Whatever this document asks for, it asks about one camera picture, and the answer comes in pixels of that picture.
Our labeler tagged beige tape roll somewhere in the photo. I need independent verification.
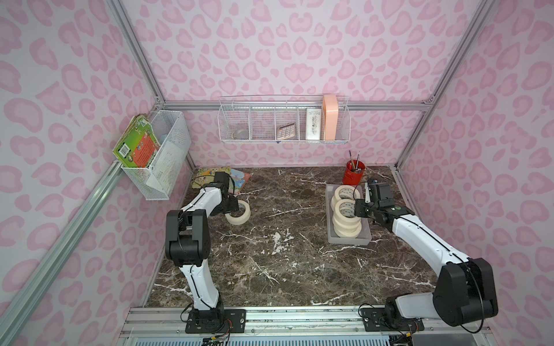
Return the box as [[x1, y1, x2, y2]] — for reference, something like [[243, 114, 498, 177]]
[[331, 185, 361, 210], [334, 224, 362, 239], [225, 200, 251, 226], [333, 218, 361, 228], [333, 199, 361, 225]]

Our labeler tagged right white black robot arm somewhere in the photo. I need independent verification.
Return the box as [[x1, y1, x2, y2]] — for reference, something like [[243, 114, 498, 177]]
[[354, 183, 499, 329]]

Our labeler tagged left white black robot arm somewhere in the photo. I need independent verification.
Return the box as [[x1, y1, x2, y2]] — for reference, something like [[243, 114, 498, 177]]
[[164, 172, 239, 311]]

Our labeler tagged grey storage tray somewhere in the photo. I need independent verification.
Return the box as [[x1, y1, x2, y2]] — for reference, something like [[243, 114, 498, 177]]
[[325, 185, 372, 246]]

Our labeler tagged clear tape roll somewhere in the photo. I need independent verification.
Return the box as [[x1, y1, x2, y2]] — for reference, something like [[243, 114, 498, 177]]
[[232, 125, 250, 141]]

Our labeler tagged pink box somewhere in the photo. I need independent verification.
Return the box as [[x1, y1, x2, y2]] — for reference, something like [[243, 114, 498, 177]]
[[322, 95, 338, 141]]

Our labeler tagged pink picture book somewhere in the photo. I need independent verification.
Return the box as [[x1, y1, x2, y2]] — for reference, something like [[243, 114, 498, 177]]
[[229, 169, 252, 195]]

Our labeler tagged red pen cup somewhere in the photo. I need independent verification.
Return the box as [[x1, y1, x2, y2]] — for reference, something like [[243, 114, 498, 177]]
[[342, 161, 366, 185]]

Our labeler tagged yellow picture book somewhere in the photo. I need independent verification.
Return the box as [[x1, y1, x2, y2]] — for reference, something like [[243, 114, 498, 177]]
[[191, 168, 217, 189]]

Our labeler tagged small pink calculator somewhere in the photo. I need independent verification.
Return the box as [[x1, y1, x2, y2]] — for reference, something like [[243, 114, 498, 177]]
[[276, 123, 297, 141]]

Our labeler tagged white patterned card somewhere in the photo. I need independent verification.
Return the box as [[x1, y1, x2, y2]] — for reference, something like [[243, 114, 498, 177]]
[[305, 108, 323, 141]]

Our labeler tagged green red book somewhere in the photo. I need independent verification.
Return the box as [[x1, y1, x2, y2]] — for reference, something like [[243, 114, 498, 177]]
[[113, 114, 161, 168]]

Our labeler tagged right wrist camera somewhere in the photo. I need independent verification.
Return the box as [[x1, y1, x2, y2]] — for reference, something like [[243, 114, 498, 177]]
[[365, 180, 393, 204]]

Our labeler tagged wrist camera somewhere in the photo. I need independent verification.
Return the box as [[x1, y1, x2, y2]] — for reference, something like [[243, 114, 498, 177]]
[[214, 172, 230, 190], [365, 180, 393, 204]]

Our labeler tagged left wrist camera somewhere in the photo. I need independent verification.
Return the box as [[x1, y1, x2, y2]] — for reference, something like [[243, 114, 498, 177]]
[[214, 172, 230, 190]]

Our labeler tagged white wire wall basket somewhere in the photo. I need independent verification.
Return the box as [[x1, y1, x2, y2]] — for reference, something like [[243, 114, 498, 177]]
[[121, 110, 191, 201]]

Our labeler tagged long white wire shelf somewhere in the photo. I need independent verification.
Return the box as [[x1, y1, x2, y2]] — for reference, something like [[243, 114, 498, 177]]
[[217, 95, 351, 144]]

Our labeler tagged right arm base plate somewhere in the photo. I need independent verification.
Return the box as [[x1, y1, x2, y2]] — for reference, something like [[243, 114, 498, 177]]
[[358, 304, 425, 333]]

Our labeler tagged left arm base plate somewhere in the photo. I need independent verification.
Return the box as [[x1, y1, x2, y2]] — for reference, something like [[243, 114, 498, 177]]
[[186, 309, 247, 334]]

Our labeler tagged aluminium front rail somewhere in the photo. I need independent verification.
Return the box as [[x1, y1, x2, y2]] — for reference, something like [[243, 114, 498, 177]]
[[116, 306, 497, 345]]

